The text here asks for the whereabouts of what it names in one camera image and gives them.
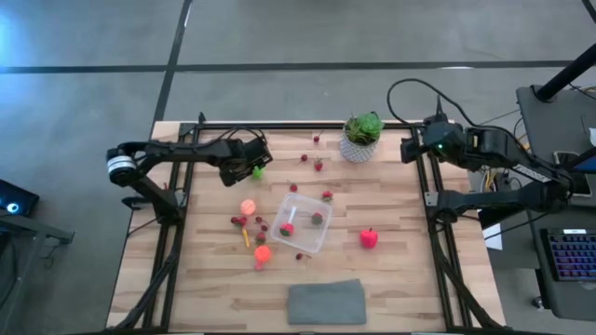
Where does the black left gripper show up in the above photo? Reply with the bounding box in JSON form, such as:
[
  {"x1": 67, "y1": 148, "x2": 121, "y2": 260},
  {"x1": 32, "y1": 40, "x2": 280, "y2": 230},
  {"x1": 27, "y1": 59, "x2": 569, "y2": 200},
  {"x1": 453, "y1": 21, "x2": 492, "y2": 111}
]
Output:
[{"x1": 217, "y1": 137, "x2": 275, "y2": 188}]

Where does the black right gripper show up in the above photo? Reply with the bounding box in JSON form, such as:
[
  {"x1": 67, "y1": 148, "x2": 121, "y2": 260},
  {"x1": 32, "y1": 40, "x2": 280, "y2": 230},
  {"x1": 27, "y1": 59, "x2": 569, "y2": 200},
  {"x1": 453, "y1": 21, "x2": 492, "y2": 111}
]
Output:
[{"x1": 400, "y1": 121, "x2": 467, "y2": 165}]

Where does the red toy bell pepper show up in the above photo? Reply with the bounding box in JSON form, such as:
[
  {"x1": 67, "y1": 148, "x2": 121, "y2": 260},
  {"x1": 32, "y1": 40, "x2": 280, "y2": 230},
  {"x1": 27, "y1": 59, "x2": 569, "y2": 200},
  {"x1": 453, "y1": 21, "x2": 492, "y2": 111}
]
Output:
[{"x1": 359, "y1": 227, "x2": 380, "y2": 250}]

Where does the clear plastic tupperware container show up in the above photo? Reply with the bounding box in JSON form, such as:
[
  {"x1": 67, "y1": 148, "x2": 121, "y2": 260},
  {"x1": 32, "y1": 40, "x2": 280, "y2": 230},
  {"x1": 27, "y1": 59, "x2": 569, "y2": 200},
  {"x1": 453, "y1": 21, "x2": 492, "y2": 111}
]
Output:
[{"x1": 270, "y1": 193, "x2": 334, "y2": 255}]

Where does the potted succulent in patterned pot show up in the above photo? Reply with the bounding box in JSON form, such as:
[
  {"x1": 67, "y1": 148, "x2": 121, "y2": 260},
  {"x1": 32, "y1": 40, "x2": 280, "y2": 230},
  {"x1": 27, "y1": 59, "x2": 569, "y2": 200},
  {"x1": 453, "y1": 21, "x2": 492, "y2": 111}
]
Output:
[{"x1": 338, "y1": 111, "x2": 386, "y2": 164}]

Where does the orange toy pumpkin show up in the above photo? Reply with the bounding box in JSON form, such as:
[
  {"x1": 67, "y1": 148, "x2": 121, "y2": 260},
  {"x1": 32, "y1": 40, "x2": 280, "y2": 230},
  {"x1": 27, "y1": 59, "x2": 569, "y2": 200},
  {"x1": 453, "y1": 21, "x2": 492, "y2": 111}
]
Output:
[{"x1": 253, "y1": 245, "x2": 273, "y2": 265}]

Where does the white paper sheet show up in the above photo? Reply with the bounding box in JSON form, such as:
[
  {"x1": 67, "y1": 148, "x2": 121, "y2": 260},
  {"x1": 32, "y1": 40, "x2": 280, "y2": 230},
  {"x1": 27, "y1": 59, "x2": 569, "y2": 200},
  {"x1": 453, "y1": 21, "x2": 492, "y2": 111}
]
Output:
[{"x1": 483, "y1": 222, "x2": 504, "y2": 251}]

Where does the gray side desk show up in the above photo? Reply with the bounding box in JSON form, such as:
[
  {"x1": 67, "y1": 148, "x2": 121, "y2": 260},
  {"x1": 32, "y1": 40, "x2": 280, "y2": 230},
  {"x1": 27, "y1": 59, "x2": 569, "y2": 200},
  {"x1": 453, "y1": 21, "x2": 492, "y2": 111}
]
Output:
[{"x1": 515, "y1": 85, "x2": 596, "y2": 322}]

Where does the gray folded cloth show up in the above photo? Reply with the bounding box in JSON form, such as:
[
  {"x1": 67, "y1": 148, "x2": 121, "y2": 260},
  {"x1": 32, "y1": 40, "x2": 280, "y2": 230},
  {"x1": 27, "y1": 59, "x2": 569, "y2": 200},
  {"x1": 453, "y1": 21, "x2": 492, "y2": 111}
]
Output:
[{"x1": 287, "y1": 278, "x2": 368, "y2": 326}]

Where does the black pole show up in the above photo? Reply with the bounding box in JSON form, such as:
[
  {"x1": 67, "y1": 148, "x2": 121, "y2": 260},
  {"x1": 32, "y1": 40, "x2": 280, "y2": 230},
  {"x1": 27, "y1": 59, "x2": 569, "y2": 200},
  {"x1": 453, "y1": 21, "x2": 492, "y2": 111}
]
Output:
[{"x1": 534, "y1": 44, "x2": 596, "y2": 102}]

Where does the black smartphone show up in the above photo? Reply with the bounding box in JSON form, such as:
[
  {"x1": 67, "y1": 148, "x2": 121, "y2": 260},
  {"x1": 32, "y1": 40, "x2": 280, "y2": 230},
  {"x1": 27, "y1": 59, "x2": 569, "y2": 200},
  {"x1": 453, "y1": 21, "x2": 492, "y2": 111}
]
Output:
[{"x1": 552, "y1": 151, "x2": 593, "y2": 198}]

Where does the backlit black keyboard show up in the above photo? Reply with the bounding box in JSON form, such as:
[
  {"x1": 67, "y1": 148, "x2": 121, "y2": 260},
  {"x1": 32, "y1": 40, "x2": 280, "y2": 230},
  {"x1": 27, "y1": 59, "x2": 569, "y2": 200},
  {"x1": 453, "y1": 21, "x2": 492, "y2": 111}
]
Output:
[{"x1": 547, "y1": 230, "x2": 596, "y2": 283}]

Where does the gray metal stand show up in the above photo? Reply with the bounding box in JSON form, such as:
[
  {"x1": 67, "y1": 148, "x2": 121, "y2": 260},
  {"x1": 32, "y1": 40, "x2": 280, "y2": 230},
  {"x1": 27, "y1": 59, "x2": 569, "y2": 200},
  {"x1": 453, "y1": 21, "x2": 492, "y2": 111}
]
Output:
[{"x1": 0, "y1": 216, "x2": 75, "y2": 335}]

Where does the black device with blue light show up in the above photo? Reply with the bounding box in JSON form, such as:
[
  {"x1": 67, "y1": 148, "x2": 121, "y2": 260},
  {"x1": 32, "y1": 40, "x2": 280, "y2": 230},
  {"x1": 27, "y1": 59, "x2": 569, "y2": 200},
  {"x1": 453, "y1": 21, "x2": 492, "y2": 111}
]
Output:
[{"x1": 0, "y1": 179, "x2": 41, "y2": 219}]

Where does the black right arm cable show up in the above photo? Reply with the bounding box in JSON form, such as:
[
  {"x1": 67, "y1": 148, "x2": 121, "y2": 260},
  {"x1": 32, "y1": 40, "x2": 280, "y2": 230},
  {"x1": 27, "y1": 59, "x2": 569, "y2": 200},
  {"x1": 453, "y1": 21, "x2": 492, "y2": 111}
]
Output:
[{"x1": 386, "y1": 77, "x2": 518, "y2": 141}]

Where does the yellow cable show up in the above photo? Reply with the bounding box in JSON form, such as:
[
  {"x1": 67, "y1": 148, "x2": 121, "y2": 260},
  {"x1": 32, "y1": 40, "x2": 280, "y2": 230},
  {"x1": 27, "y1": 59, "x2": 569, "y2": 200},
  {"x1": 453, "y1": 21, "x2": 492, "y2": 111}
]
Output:
[{"x1": 483, "y1": 132, "x2": 530, "y2": 192}]

